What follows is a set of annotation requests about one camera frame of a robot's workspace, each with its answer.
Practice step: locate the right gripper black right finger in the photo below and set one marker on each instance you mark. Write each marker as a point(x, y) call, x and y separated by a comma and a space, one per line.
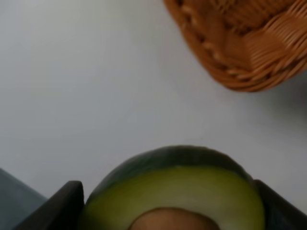
point(279, 213)

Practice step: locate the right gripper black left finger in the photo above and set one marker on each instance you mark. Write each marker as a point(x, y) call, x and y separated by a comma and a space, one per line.
point(60, 212)

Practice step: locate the halved avocado with pit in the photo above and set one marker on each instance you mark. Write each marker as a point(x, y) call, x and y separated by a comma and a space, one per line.
point(195, 179)

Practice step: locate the brown wicker basket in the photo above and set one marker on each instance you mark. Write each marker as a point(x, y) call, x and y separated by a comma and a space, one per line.
point(245, 45)

